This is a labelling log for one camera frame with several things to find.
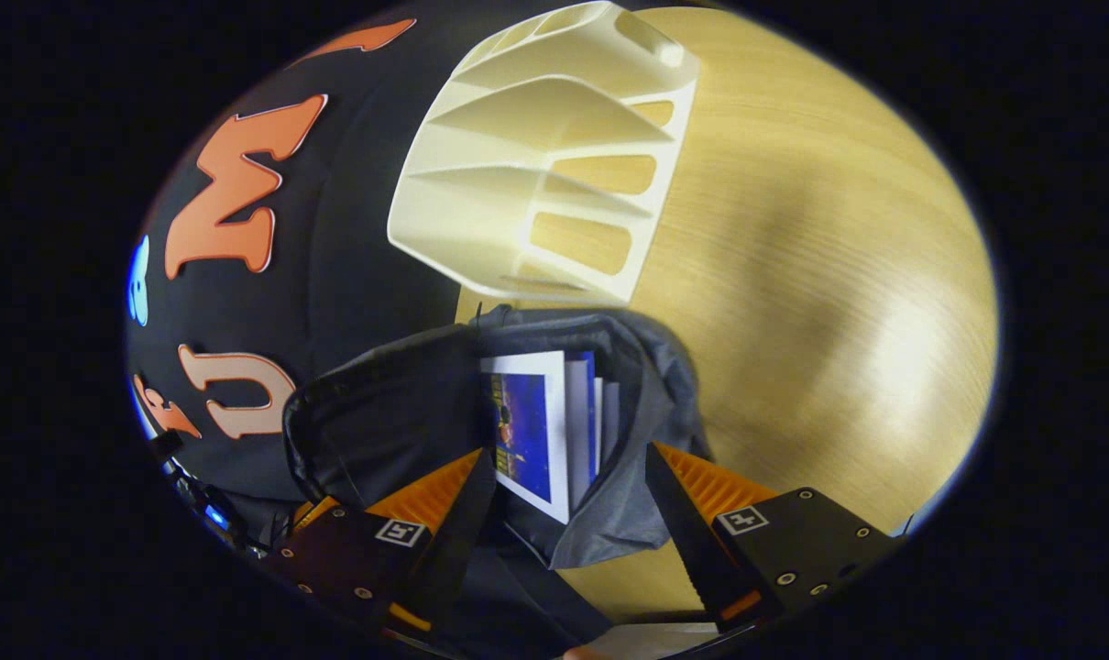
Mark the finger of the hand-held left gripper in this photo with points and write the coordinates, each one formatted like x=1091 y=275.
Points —
x=314 y=513

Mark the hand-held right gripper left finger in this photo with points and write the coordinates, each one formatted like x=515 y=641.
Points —
x=458 y=541

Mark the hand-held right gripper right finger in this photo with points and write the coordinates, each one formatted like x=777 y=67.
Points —
x=687 y=541

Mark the night city cover book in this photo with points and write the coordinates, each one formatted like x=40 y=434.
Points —
x=527 y=431

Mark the grey schoolbag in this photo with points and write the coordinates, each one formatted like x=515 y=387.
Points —
x=408 y=412

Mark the cream plastic bookshelf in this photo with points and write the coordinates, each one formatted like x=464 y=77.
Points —
x=481 y=220

